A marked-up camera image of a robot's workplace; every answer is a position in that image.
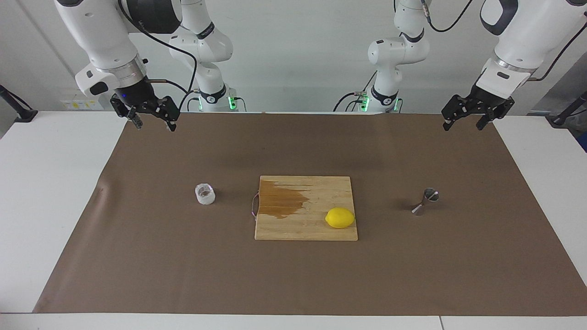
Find black right base cable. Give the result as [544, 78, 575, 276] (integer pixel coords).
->
[178, 89, 202, 113]

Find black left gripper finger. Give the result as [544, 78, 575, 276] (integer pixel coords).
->
[476, 99, 515, 131]
[442, 95, 473, 132]

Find black clamp stand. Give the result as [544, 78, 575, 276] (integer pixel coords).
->
[0, 85, 38, 123]
[549, 91, 587, 128]

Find white yellow-labelled socket box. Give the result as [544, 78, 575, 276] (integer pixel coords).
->
[61, 95, 104, 111]

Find brown table mat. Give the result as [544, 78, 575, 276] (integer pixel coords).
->
[33, 112, 587, 317]

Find wooden cutting board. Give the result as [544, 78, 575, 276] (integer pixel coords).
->
[251, 176, 359, 242]

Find black left base cable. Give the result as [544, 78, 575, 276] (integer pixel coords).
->
[333, 69, 379, 113]

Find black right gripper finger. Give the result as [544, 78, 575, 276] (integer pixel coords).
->
[110, 95, 143, 130]
[154, 95, 180, 132]

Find black base cable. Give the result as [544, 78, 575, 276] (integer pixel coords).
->
[333, 69, 379, 113]
[178, 89, 202, 113]

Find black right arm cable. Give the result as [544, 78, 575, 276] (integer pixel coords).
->
[118, 0, 199, 99]

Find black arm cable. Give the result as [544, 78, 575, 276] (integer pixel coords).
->
[420, 0, 587, 83]
[118, 0, 199, 99]

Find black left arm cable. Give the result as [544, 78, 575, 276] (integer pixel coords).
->
[420, 0, 587, 83]

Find clear glass cup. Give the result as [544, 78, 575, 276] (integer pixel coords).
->
[195, 183, 216, 205]

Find metal jigger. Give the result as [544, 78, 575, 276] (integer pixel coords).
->
[411, 188, 440, 216]

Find yellow lemon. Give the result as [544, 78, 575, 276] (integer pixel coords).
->
[325, 207, 356, 229]

